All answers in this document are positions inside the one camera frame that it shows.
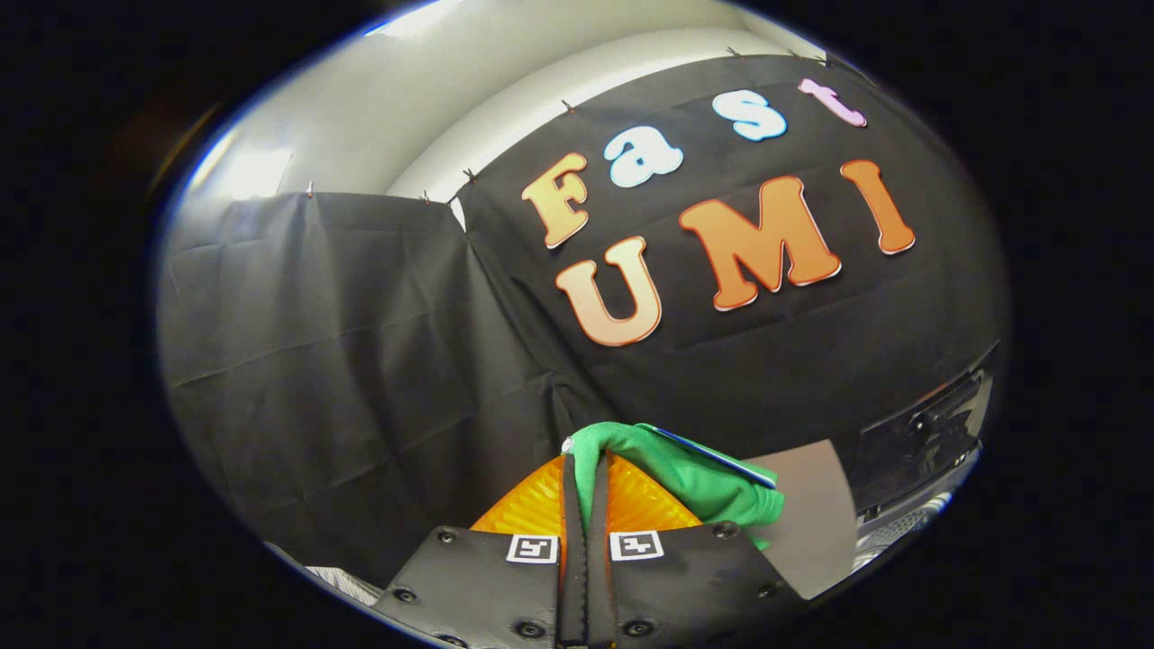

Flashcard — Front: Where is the white striped object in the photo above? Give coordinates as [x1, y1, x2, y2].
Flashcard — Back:
[305, 564, 386, 607]

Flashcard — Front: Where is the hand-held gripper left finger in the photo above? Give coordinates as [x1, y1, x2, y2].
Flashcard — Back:
[371, 451, 587, 649]

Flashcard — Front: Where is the black backdrop cloth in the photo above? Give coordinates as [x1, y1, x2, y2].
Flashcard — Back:
[155, 52, 1012, 587]

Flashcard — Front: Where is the green polo shirt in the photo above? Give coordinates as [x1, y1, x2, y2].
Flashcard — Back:
[563, 421, 786, 552]

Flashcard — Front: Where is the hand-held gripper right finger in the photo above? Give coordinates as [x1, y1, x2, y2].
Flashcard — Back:
[586, 451, 806, 649]

